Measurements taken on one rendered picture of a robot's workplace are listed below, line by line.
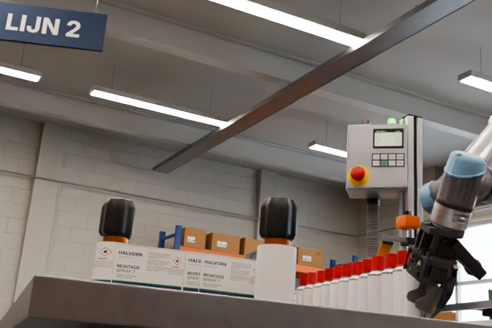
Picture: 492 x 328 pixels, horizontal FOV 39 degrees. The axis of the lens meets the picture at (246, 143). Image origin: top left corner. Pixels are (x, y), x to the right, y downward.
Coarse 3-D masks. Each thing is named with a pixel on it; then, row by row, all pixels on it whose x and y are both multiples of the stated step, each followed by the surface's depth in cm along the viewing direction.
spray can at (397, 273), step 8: (400, 256) 158; (400, 264) 157; (392, 272) 158; (400, 272) 156; (392, 280) 157; (400, 280) 155; (392, 288) 157; (400, 288) 154; (392, 296) 156; (400, 296) 154; (392, 304) 156; (400, 304) 153; (392, 312) 155; (400, 312) 153
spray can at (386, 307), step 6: (390, 258) 162; (396, 258) 162; (390, 264) 162; (396, 264) 162; (384, 270) 162; (390, 270) 161; (384, 276) 161; (390, 276) 160; (384, 282) 160; (390, 282) 160; (384, 288) 160; (390, 288) 159; (384, 294) 159; (390, 294) 159; (384, 300) 159; (390, 300) 158; (384, 306) 159; (390, 306) 158; (384, 312) 158; (390, 312) 157
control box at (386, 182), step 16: (352, 128) 194; (368, 128) 193; (384, 128) 192; (352, 144) 192; (368, 144) 191; (352, 160) 191; (368, 160) 190; (368, 176) 188; (384, 176) 187; (400, 176) 186; (352, 192) 191; (368, 192) 189; (384, 192) 188; (400, 192) 187
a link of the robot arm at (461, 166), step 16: (448, 160) 140; (464, 160) 137; (480, 160) 137; (448, 176) 139; (464, 176) 137; (480, 176) 138; (448, 192) 139; (464, 192) 137; (480, 192) 139; (464, 208) 138
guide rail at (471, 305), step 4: (484, 300) 135; (488, 300) 134; (448, 304) 145; (452, 304) 144; (456, 304) 143; (460, 304) 141; (464, 304) 140; (468, 304) 139; (472, 304) 138; (476, 304) 137; (480, 304) 136; (484, 304) 135; (488, 304) 133; (444, 308) 146; (448, 308) 145; (452, 308) 143; (456, 308) 142; (460, 308) 141; (464, 308) 140; (468, 308) 139; (472, 308) 138; (476, 308) 137; (480, 308) 136; (484, 308) 136; (440, 312) 148
